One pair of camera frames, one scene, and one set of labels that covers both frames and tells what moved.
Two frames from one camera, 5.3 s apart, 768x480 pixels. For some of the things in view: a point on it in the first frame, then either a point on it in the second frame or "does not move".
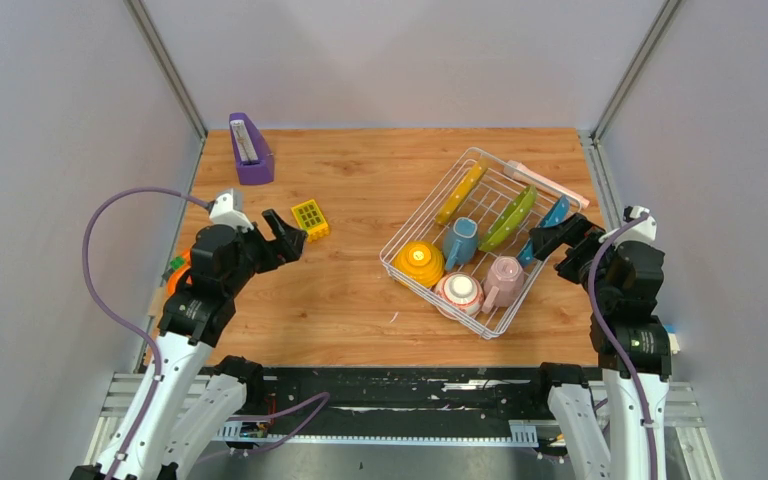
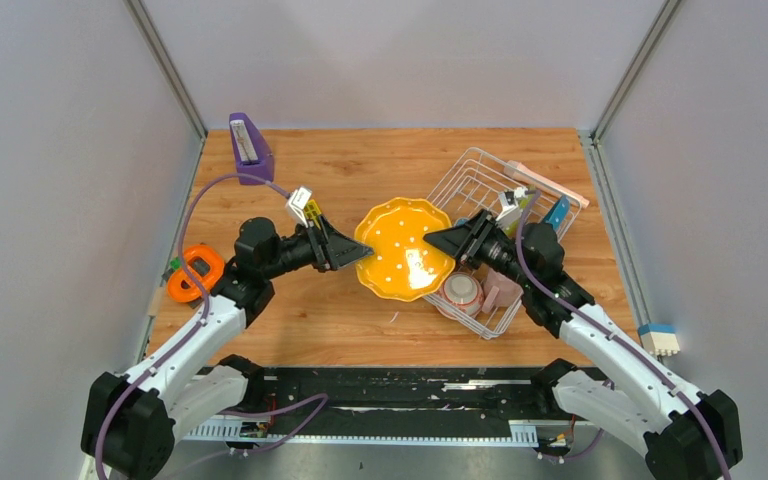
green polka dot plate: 511,217 does not move
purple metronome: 254,158 does not move
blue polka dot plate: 556,214 does not move
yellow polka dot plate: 469,181 to 404,265
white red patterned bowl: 461,288 does not move
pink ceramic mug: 503,282 does not move
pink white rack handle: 537,181 does not move
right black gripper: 576,230 to 463,242
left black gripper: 288,248 to 330,248
